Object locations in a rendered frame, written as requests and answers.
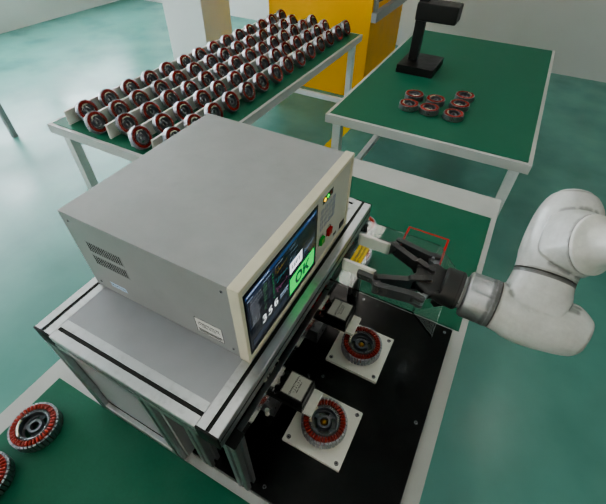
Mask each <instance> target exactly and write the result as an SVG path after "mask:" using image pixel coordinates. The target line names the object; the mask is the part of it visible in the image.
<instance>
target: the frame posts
mask: <svg viewBox="0 0 606 504"><path fill-rule="evenodd" d="M357 293H359V291H356V290H354V289H351V288H349V287H348V294H349V295H351V294H353V296H354V297H356V296H357ZM184 429H185V431H186V433H187V434H188V436H189V438H190V440H191V442H192V443H193V445H194V447H195V449H196V451H197V452H198V454H199V456H200V458H201V460H202V461H203V462H204V463H205V464H206V463H208V465H209V466H210V467H211V468H213V467H214V466H215V462H214V460H215V459H216V460H218V459H219V458H220V454H219V452H218V450H217V448H216V447H215V446H213V445H212V444H210V443H208V442H207V441H205V440H204V439H202V438H200V437H199V436H197V435H196V434H194V433H193V432H191V431H189V430H188V429H186V428H185V427H184ZM244 435H245V434H244V433H243V432H241V431H239V430H238V429H236V428H234V430H233V431H232V433H231V434H230V436H229V438H228V439H227V441H226V442H225V444H224V445H223V448H224V450H225V453H226V455H227V458H228V460H229V463H230V465H231V468H232V470H233V473H234V475H235V478H236V480H237V483H238V485H239V486H241V487H242V486H244V488H245V490H247V491H248V492H249V491H250V489H251V487H252V486H251V483H250V482H252V483H254V482H255V480H256V477H255V474H254V470H253V466H252V462H251V458H250V455H249V451H248V447H247V443H246V439H245V436H244Z"/></svg>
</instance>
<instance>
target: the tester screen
mask: <svg viewBox="0 0 606 504"><path fill-rule="evenodd" d="M316 211H317V209H316ZM316 211H315V212H314V213H313V214H312V216H311V217H310V218H309V219H308V221H307V222H306V223H305V224H304V226H303V227H302V228H301V229H300V231H299V232H298V233H297V234H296V236H295V237H294V238H293V239H292V241H291V242H290V243H289V244H288V245H287V247H286V248H285V249H284V250H283V252H282V253H281V254H280V255H279V257H278V258H277V259H276V260H275V262H274V263H273V264H272V265H271V267H270V268H269V269H268V270H267V272H266V273H265V274H264V275H263V277H262V278H261V279H260V280H259V281H258V283H257V284H256V285H255V286H254V288H253V289H252V290H251V291H250V293H249V294H248V295H247V296H246V298H245V304H246V311H247V317H248V324H249V330H250V337H251V343H252V350H254V348H255V347H256V345H257V344H258V343H259V341H260V340H261V338H262V337H263V335H264V334H265V333H266V331H267V330H268V328H269V327H270V326H271V324H272V323H273V321H274V320H275V318H276V317H277V316H278V314H279V313H280V311H281V310H282V308H283V307H284V306H285V304H286V303H287V301H288V300H289V298H290V297H291V296H292V294H293V293H294V291H295V290H296V288H297V287H298V286H299V284H300V283H301V281H302V280H303V278H304V277H305V276H306V274H307V273H308V271H309V270H310V269H311V267H312V266H313V264H314V263H313V264H312V266H311V267H310V268H309V270H308V271H307V273H306V274H305V276H304V277H303V278H302V280H301V281H300V283H299V284H298V286H297V287H296V288H295V290H294V291H293V293H292V294H291V295H290V279H291V278H292V276H293V275H294V274H295V272H296V271H297V269H298V268H299V267H300V265H301V264H302V263H303V261H304V260H305V259H306V257H307V256H308V254H309V253H310V252H311V250H312V249H313V248H314V251H315V240H314V244H313V245H312V246H311V248H310V249H309V250H308V252H307V253H306V255H305V256H304V257H303V259H302V260H301V261H300V263H299V264H298V265H297V267H296V268H295V269H294V271H293V272H292V273H291V275H290V264H291V263H292V261H293V260H294V259H295V257H296V256H297V255H298V253H299V252H300V251H301V249H302V248H303V247H304V245H305V244H306V243H307V242H308V240H309V239H310V238H311V236H312V235H313V234H314V232H315V231H316ZM278 295H279V303H278V305H277V306H276V308H275V309H274V310H273V312H272V313H271V315H270V316H269V317H268V319H267V320H266V322H265V323H264V324H263V326H262V319H261V318H262V317H263V315H264V314H265V313H266V311H267V310H268V309H269V307H270V306H271V305H272V303H273V302H274V300H275V299H276V298H277V296H278ZM286 295H287V300H286V301H285V303H284V304H283V306H282V307H281V308H280V310H279V311H278V313H277V314H276V315H275V317H274V318H273V320H272V321H271V322H270V324H269V325H268V327H267V328H266V330H265V331H264V332H263V334H262V335H261V337H260V338H259V339H258V341H257V342H256V344H255V345H254V342H253V341H254V339H255V338H256V337H257V335H258V334H259V332H260V331H261V330H262V328H263V327H264V325H265V324H266V323H267V321H268V320H269V318H270V317H271V316H272V314H273V313H274V311H275V310H276V309H277V307H278V306H279V304H280V303H281V302H282V300H283V299H284V297H285V296H286Z"/></svg>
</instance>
